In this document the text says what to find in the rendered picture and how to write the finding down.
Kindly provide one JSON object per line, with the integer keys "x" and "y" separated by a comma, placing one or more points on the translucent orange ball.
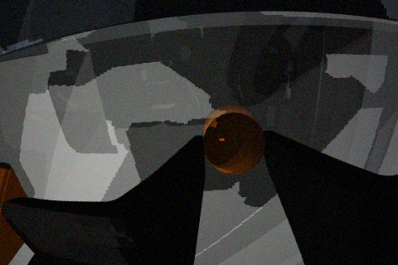
{"x": 226, "y": 108}

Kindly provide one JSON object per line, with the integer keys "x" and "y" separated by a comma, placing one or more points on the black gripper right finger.
{"x": 339, "y": 214}

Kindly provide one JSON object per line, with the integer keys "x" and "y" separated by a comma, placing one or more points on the dark brown ball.
{"x": 234, "y": 143}

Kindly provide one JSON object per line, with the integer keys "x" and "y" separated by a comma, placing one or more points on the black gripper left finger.
{"x": 155, "y": 223}

